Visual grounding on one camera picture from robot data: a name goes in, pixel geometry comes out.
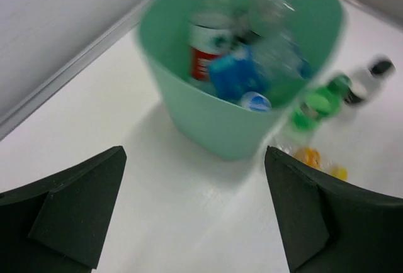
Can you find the green plastic bottle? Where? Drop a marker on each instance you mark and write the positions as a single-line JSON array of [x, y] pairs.
[[320, 103]]

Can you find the black label clear bottle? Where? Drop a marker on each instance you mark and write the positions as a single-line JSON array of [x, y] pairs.
[[263, 18]]

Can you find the blue cap blue label bottle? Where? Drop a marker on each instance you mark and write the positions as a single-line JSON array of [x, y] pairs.
[[270, 71]]

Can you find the black cap small bottle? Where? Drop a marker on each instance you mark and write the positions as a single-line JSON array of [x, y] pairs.
[[367, 81]]

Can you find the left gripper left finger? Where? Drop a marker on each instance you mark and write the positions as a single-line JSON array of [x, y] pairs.
[[59, 223]]

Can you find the green plastic bin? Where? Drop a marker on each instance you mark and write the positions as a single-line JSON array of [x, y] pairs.
[[223, 128]]

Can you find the red cap red label bottle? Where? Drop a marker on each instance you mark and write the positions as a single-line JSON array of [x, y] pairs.
[[211, 36]]

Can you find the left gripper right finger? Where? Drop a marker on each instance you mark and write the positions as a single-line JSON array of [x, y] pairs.
[[328, 225]]

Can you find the yellow cap orange label bottle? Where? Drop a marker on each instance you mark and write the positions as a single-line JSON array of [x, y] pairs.
[[314, 159]]

